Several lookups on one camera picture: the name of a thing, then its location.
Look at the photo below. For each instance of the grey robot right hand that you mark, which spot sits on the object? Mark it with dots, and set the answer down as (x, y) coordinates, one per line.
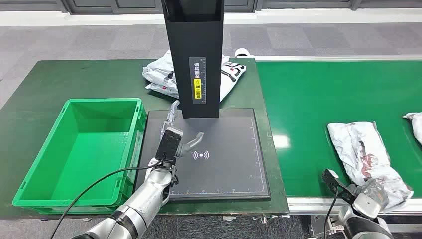
(376, 188)

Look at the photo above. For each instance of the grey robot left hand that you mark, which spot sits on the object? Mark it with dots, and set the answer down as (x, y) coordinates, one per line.
(190, 143)

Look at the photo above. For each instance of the grey parcel red print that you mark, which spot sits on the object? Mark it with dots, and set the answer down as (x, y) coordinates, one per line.
(362, 148)

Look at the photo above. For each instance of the grey parcel brown-red print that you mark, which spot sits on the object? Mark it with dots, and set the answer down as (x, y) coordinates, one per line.
(416, 127)

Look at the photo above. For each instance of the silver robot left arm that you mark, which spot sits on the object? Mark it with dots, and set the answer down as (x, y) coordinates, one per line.
(145, 201)

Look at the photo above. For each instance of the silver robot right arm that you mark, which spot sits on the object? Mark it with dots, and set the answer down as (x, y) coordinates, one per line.
(366, 207)

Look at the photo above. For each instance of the white parcel red dot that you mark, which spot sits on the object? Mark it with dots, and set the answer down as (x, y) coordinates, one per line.
(161, 89)

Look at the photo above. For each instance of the white parcel black print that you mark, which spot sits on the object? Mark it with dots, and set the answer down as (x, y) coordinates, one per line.
(158, 71)

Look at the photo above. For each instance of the green conveyor belt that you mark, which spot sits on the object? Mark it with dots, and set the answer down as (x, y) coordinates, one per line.
(313, 99)

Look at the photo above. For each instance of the yellow black label sticker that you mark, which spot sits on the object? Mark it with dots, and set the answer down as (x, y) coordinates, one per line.
(197, 89)

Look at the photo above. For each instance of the black scanner column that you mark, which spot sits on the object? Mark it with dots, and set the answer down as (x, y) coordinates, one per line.
(184, 39)

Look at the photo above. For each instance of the white round object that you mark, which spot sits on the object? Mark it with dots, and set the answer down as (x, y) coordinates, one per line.
(242, 51)

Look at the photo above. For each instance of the green plastic crate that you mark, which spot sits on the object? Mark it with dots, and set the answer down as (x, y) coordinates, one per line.
(82, 158)

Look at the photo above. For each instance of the dark green table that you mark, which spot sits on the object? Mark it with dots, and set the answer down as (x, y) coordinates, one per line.
(49, 82)

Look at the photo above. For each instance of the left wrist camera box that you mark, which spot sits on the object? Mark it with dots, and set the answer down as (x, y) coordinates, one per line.
(168, 145)

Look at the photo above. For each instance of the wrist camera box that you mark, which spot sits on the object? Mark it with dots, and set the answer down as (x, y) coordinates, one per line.
(168, 145)
(336, 184)

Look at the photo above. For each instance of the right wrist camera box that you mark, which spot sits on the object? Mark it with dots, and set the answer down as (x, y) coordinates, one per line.
(336, 184)

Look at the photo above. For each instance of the black scanner base plate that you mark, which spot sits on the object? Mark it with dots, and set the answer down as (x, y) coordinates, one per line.
(227, 165)

